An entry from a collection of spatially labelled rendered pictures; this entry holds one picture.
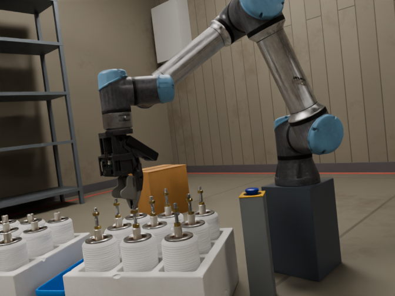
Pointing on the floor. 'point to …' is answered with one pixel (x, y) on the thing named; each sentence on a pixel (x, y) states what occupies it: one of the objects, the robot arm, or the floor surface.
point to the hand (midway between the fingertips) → (134, 203)
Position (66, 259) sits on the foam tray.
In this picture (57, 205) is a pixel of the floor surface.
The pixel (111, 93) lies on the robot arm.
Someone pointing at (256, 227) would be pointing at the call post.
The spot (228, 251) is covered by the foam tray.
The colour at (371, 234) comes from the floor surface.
